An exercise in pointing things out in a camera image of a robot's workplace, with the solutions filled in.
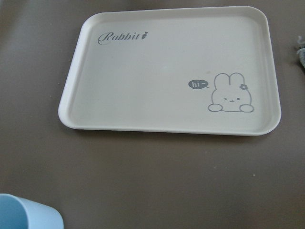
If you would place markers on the grey folded cloth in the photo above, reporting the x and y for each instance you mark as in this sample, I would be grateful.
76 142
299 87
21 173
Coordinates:
301 50

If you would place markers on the cream rabbit serving tray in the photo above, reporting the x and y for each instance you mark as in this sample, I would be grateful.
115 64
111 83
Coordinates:
195 70

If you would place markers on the light blue plastic cup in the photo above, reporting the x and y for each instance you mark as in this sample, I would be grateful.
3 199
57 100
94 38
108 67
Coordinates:
20 213

